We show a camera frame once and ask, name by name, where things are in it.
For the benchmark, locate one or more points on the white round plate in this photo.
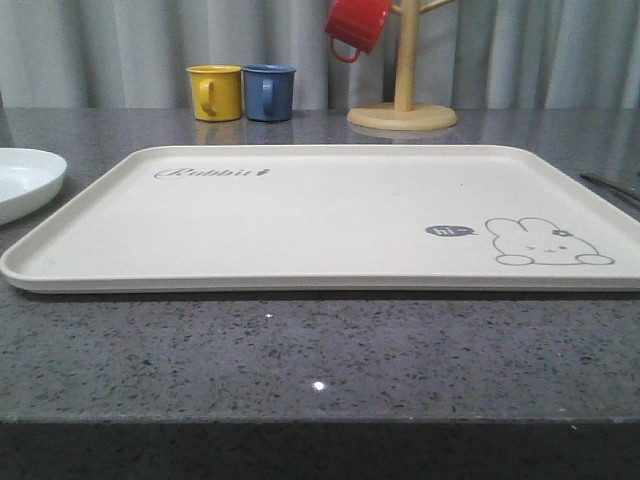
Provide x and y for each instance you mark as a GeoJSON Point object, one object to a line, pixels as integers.
{"type": "Point", "coordinates": [30, 178]}

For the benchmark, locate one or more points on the silver metal chopstick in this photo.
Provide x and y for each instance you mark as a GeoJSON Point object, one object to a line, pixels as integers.
{"type": "Point", "coordinates": [613, 186]}

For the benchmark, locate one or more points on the cream rabbit serving tray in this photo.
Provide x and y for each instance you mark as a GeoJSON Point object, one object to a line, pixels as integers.
{"type": "Point", "coordinates": [215, 218]}

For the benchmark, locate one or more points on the wooden mug tree stand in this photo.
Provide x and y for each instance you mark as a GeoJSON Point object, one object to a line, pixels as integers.
{"type": "Point", "coordinates": [403, 114]}

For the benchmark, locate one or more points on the blue enamel mug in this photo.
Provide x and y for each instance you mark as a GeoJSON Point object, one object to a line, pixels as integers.
{"type": "Point", "coordinates": [268, 92]}

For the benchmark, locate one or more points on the yellow enamel mug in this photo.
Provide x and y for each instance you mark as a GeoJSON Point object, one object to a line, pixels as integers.
{"type": "Point", "coordinates": [216, 92]}

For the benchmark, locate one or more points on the red enamel mug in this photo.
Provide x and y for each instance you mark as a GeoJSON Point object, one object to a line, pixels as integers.
{"type": "Point", "coordinates": [357, 23]}

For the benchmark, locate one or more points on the grey pleated curtain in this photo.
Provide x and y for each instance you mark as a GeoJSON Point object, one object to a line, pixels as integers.
{"type": "Point", "coordinates": [471, 54]}

